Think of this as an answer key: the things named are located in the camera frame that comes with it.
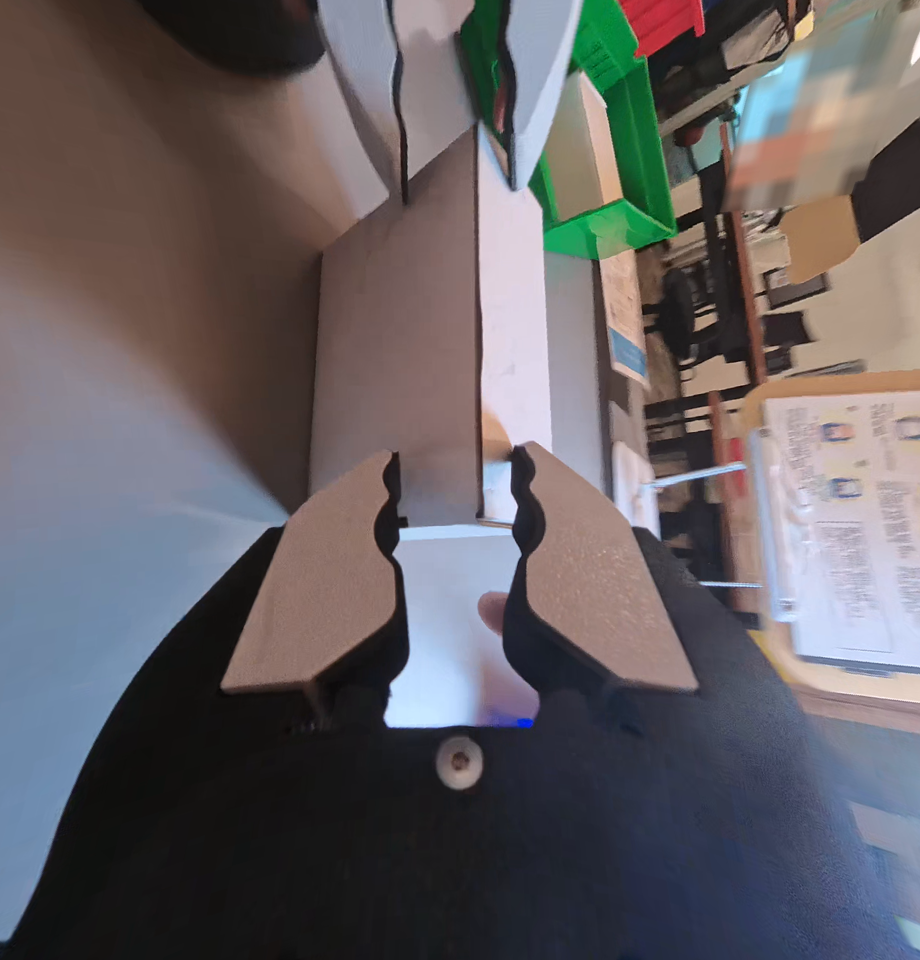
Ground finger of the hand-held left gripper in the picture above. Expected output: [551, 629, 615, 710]
[493, 0, 585, 192]
[317, 0, 410, 207]

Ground white cardboard mailer box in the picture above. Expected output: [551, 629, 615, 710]
[310, 0, 607, 730]
[546, 71, 627, 226]

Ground green plastic bin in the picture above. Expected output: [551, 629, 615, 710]
[460, 0, 678, 261]

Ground printed paper sheet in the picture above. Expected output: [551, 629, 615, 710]
[598, 251, 653, 388]

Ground white clipboard stand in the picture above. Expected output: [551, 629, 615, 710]
[741, 371, 920, 712]

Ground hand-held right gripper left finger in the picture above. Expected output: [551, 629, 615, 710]
[220, 448, 412, 732]

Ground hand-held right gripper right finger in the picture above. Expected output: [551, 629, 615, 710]
[502, 441, 701, 695]

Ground red plastic bin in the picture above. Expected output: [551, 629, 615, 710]
[617, 0, 706, 60]

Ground black office chair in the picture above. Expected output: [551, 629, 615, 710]
[655, 266, 723, 370]

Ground printed instruction sheet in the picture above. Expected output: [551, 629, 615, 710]
[763, 390, 920, 676]

